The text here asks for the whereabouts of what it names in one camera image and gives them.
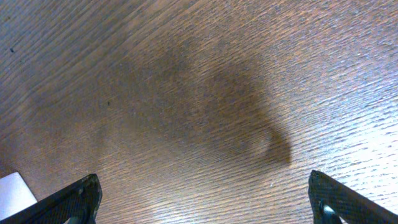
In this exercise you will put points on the white cardboard box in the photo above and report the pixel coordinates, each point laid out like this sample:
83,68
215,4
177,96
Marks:
15,195

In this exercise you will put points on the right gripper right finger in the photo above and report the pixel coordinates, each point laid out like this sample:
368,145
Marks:
333,202

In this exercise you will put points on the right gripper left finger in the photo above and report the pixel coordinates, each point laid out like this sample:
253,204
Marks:
77,203

